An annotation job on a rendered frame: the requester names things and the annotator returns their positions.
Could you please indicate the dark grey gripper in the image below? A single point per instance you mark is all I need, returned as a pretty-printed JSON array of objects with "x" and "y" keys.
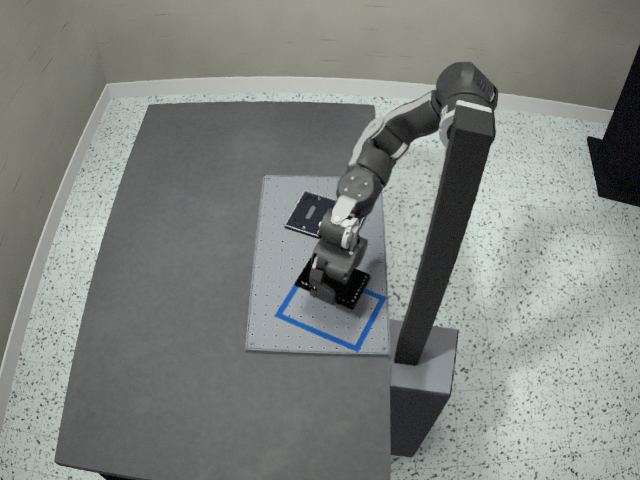
[{"x": 337, "y": 262}]

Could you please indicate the blue tape rectangle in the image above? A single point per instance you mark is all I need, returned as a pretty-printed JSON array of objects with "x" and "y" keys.
[{"x": 363, "y": 335}]

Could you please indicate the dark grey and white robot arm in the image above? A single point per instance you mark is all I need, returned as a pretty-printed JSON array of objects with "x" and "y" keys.
[{"x": 359, "y": 188}]

